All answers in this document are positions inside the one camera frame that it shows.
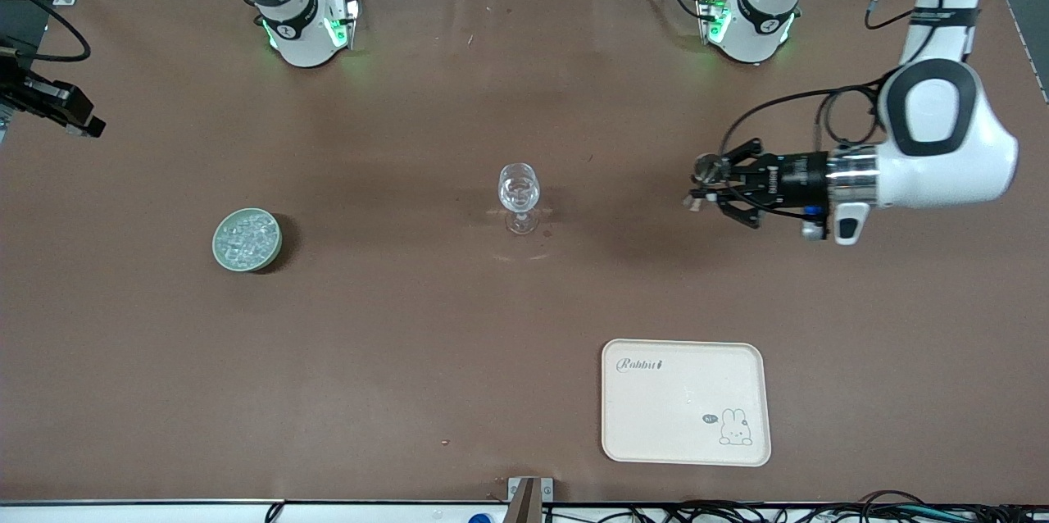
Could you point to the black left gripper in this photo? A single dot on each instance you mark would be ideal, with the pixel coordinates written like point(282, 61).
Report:
point(793, 174)

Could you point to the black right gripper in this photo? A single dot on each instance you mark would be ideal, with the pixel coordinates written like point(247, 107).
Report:
point(51, 99)

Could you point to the metal jigger cup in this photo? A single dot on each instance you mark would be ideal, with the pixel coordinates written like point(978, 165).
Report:
point(705, 169)

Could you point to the clear ice cubes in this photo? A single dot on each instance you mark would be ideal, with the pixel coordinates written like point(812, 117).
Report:
point(247, 238)

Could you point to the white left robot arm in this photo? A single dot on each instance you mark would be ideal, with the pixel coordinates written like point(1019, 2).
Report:
point(934, 170)

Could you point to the clear wine glass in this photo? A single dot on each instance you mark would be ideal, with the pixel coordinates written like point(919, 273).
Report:
point(519, 191)

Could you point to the green round bowl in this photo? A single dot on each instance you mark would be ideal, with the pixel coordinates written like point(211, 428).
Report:
point(220, 248)

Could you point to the cream rabbit print tray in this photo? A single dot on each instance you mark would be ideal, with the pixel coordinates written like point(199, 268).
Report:
point(656, 416)

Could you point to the brown table mat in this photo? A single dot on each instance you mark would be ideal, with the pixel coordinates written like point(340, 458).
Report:
point(410, 343)

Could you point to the blue cap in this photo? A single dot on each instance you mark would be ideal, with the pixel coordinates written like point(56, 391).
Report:
point(480, 518)

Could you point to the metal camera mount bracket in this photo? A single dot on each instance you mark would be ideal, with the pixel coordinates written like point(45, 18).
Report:
point(529, 498)

